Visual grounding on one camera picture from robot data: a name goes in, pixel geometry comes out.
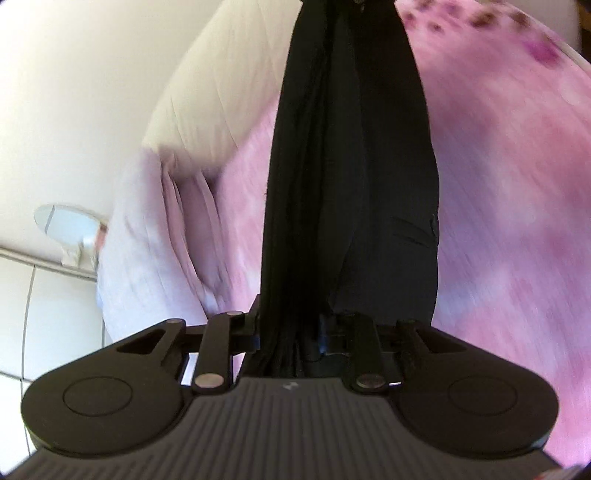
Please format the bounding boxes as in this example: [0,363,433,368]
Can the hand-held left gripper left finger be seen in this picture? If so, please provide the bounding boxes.
[115,295,262,396]

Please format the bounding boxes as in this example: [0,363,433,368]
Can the white padded headboard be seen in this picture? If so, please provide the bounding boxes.
[140,0,302,182]

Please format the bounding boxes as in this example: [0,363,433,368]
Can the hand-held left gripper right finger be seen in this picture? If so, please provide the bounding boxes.
[316,311,445,394]

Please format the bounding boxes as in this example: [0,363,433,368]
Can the pink floral blanket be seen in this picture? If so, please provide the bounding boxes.
[213,0,591,468]

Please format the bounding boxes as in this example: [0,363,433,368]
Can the white wardrobe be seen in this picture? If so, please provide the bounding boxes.
[0,246,108,384]

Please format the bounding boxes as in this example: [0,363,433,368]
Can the pale pink quilt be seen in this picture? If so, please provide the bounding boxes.
[96,148,242,343]

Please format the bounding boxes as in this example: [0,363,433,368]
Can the round ceiling lamp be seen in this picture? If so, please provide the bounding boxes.
[33,204,110,269]

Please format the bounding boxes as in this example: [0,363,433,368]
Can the black pants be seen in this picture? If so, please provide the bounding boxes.
[244,0,440,380]

